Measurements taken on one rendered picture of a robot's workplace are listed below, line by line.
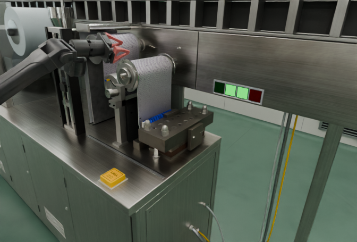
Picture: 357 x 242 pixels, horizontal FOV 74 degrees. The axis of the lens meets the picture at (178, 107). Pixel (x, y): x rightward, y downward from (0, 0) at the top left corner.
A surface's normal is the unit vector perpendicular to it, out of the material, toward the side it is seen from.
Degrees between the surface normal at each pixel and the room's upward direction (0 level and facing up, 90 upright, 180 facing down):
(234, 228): 0
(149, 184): 0
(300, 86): 90
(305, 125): 90
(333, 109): 90
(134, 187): 0
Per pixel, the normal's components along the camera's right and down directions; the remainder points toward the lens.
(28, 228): 0.03, -0.93
